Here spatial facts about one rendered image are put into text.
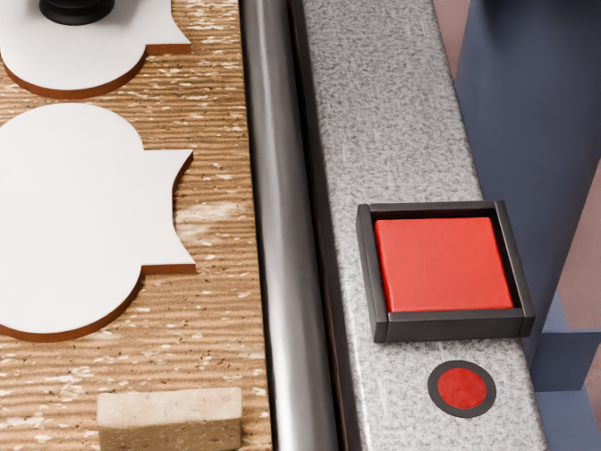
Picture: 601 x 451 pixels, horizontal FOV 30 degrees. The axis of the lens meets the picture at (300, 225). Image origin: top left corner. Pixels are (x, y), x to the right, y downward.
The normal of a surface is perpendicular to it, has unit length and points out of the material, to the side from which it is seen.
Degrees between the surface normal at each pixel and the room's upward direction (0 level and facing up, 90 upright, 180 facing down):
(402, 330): 90
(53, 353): 0
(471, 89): 90
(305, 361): 22
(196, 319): 0
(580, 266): 0
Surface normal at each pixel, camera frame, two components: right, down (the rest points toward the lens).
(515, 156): -0.32, 0.69
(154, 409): 0.07, -0.81
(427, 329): 0.08, 0.74
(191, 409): 0.11, -0.65
